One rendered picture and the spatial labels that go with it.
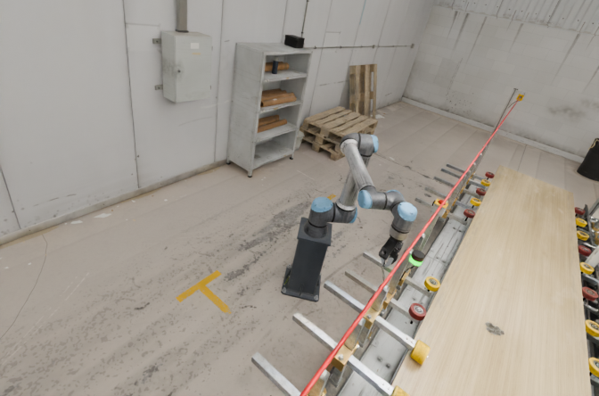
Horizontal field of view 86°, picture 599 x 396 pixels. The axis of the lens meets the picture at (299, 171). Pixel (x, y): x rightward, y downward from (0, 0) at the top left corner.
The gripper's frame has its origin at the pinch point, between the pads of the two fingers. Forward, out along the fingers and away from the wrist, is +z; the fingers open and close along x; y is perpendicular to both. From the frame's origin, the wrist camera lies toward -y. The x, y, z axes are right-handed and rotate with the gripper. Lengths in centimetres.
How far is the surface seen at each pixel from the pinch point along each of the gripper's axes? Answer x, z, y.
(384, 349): -18.2, 39.2, -11.8
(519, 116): -25, 56, 763
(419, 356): -31.6, 5.3, -30.9
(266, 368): 11, 4, -78
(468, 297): -42, 12, 27
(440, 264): -23, 40, 81
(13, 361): 151, 99, -131
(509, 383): -66, 11, -10
